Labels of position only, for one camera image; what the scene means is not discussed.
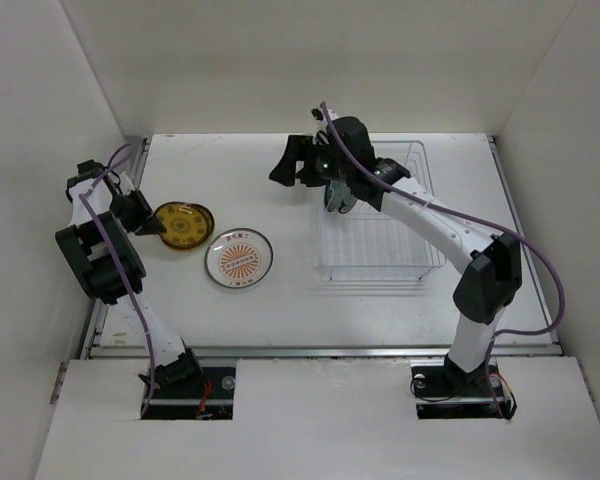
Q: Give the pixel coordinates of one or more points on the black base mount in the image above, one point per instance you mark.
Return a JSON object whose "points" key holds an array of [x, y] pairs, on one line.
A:
{"points": [[480, 396], [208, 399]]}

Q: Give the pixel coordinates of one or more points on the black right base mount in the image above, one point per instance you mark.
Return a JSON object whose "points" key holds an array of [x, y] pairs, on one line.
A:
{"points": [[480, 396]]}

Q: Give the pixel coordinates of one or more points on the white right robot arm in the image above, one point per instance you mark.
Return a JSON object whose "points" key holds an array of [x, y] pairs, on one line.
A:
{"points": [[489, 265]]}

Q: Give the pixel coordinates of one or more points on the white plate orange sunburst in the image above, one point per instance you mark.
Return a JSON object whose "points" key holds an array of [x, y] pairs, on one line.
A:
{"points": [[238, 258]]}

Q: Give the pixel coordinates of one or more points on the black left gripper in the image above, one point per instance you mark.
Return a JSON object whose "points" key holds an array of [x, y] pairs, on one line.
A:
{"points": [[145, 217]]}

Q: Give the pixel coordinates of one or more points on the white wire dish rack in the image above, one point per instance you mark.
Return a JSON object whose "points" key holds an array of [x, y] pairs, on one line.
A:
{"points": [[367, 246]]}

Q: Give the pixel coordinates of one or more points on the aluminium front rail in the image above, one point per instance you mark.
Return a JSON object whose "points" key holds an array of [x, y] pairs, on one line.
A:
{"points": [[271, 352]]}

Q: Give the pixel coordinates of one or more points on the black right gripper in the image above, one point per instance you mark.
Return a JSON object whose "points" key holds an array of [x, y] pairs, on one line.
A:
{"points": [[297, 149]]}

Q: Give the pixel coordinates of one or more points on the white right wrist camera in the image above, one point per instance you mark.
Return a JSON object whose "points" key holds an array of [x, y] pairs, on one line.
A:
{"points": [[322, 124]]}

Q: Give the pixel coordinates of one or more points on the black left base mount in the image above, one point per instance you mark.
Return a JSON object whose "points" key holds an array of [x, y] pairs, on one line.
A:
{"points": [[208, 399]]}

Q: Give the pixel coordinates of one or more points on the dark teal patterned plate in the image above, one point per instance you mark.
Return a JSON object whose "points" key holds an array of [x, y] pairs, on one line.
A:
{"points": [[332, 196]]}

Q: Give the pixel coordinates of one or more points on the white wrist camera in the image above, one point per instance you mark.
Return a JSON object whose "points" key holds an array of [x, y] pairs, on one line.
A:
{"points": [[125, 184], [322, 124]]}

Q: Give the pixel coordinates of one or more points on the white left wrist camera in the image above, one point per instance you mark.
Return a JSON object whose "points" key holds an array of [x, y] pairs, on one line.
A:
{"points": [[125, 184]]}

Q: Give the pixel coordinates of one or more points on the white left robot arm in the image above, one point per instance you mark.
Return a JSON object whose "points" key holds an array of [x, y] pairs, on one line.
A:
{"points": [[106, 210]]}

